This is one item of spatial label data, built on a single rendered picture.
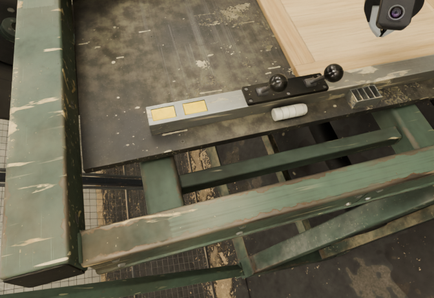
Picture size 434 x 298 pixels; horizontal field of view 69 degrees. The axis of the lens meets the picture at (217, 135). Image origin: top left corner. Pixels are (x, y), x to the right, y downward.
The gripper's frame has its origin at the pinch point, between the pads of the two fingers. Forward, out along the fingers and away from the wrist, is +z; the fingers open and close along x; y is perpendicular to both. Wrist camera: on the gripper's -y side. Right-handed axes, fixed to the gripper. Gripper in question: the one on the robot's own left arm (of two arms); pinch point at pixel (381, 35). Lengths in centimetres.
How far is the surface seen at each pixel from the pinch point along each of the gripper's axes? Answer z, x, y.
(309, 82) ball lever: 10.9, 12.1, -5.3
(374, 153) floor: 145, -28, 35
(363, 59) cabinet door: 20.6, 0.0, 9.4
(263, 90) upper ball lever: 6.3, 21.4, -11.4
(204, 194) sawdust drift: 247, 102, 6
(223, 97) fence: 7.3, 30.0, -13.9
